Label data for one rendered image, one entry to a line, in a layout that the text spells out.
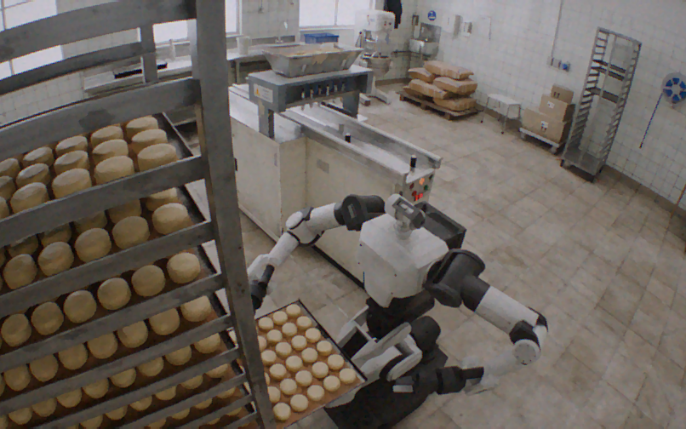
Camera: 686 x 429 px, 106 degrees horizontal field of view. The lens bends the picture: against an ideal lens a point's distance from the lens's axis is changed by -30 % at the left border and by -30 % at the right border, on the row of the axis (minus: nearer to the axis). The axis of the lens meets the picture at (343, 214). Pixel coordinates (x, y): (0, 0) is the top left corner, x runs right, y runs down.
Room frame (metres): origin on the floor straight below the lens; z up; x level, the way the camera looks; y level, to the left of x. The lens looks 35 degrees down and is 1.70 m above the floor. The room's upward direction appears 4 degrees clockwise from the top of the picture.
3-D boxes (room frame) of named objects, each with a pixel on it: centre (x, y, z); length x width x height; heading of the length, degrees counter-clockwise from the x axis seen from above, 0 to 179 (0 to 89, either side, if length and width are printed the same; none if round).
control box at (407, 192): (1.63, -0.37, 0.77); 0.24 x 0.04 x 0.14; 135
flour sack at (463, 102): (5.40, -1.59, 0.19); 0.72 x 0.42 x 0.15; 133
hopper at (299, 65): (2.24, 0.24, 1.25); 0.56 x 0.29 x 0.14; 135
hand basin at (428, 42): (6.51, -1.21, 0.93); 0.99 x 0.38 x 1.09; 39
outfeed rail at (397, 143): (2.43, 0.22, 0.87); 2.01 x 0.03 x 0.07; 45
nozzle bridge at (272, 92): (2.24, 0.24, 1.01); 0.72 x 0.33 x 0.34; 135
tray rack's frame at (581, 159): (3.86, -3.05, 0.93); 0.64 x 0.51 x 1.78; 132
